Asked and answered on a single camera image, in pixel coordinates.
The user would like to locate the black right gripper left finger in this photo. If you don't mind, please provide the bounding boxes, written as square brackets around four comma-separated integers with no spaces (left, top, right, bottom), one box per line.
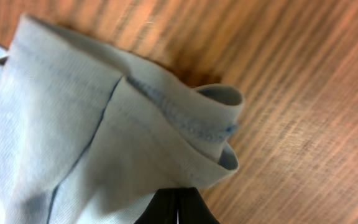
[135,189,178,224]

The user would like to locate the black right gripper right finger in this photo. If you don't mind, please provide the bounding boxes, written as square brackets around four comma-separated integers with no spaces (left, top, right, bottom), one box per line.
[176,187,219,224]

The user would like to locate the light blue printed t-shirt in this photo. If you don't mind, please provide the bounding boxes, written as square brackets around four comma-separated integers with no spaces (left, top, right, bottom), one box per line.
[0,15,244,223]

